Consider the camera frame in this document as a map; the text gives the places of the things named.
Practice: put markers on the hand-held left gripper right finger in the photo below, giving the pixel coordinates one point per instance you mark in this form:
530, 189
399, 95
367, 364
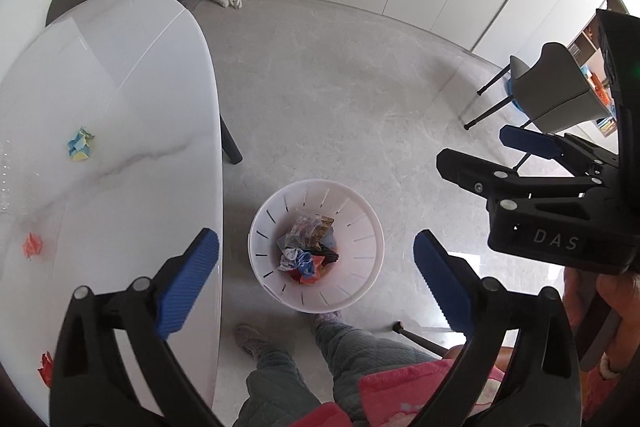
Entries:
442, 282

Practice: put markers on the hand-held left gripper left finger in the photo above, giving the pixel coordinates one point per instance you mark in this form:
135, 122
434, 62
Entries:
190, 282

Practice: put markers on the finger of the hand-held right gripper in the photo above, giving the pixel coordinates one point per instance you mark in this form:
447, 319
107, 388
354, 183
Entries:
525, 184
530, 142

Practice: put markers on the white plastic trash bin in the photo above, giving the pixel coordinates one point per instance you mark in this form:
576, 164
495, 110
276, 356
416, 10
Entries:
360, 267

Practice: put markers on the white paper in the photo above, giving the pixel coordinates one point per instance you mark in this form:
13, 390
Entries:
290, 259

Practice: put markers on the blue wrapper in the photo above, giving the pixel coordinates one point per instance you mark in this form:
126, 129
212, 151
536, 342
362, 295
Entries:
306, 263

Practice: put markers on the black foam net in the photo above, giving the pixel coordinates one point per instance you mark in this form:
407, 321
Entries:
326, 253

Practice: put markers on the brown snack wrapper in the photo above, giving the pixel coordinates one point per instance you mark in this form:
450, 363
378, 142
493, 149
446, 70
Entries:
310, 232

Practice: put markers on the person's right hand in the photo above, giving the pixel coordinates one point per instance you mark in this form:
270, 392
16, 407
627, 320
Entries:
622, 294

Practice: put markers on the black chair leg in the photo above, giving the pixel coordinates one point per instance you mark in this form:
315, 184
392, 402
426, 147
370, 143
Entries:
417, 338

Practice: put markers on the grey chair with black legs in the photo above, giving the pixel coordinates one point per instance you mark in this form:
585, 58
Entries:
555, 82

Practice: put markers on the grey slipper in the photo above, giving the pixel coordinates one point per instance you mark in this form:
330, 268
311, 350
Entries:
252, 341
329, 318

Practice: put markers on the open shelf unit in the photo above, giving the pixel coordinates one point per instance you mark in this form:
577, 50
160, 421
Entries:
596, 82

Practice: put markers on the black table leg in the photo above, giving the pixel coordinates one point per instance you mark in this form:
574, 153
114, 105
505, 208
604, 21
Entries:
231, 142

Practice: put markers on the grey quilted pants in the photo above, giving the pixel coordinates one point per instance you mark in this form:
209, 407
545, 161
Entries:
300, 382

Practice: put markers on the small pink crumpled paper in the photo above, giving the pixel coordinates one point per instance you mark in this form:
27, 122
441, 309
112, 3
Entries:
32, 247

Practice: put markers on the red crumpled paper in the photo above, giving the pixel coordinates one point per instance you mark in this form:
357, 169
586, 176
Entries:
46, 367

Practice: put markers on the yellow blue crumpled paper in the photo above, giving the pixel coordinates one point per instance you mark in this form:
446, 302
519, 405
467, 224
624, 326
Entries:
80, 144

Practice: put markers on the clear plastic tray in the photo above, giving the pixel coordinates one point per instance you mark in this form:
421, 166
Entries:
6, 177

